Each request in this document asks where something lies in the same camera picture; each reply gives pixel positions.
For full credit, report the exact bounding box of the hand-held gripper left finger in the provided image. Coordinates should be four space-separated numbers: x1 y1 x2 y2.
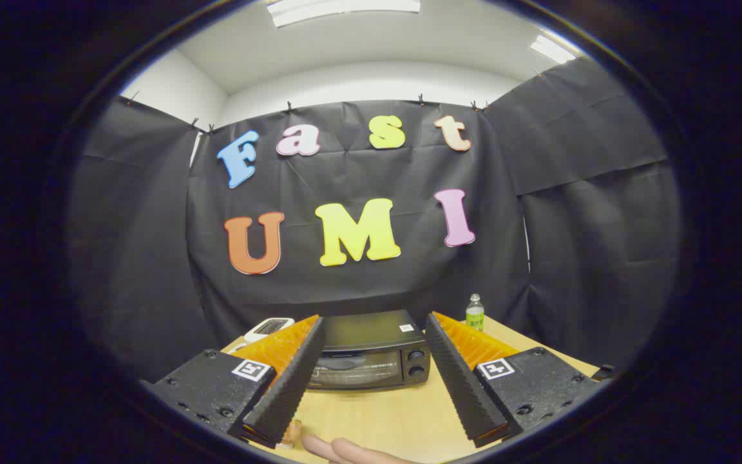
142 314 327 450

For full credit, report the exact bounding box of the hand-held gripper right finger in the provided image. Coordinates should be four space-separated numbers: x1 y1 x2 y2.
424 312 616 449

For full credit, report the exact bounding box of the black toaster oven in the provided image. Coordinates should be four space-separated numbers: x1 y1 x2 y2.
307 309 433 392

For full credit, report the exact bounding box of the white toaster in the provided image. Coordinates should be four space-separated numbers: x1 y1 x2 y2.
244 317 295 343

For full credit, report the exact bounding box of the green label bottle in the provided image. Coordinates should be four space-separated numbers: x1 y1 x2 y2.
466 294 485 332

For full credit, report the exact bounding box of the long ceiling light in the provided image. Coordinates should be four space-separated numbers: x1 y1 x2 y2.
267 0 422 28

